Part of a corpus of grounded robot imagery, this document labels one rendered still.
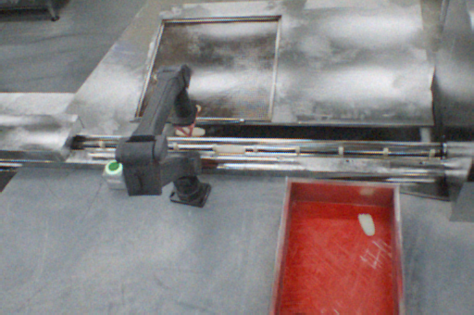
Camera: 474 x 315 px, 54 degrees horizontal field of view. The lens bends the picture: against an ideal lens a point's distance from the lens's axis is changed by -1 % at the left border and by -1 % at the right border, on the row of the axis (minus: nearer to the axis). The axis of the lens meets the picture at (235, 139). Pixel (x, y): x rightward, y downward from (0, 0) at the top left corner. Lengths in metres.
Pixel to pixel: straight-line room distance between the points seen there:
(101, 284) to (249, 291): 0.44
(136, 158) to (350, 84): 0.89
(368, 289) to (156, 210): 0.68
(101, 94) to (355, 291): 1.26
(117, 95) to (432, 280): 1.33
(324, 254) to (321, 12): 0.98
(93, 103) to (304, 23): 0.90
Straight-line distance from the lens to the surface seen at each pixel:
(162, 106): 1.21
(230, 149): 1.59
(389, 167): 1.53
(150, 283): 1.43
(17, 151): 1.82
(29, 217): 1.73
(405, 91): 1.70
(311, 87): 1.69
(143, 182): 1.10
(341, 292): 1.34
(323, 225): 1.43
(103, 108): 1.95
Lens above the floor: 2.05
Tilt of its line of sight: 47 degrees down
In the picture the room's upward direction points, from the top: 12 degrees counter-clockwise
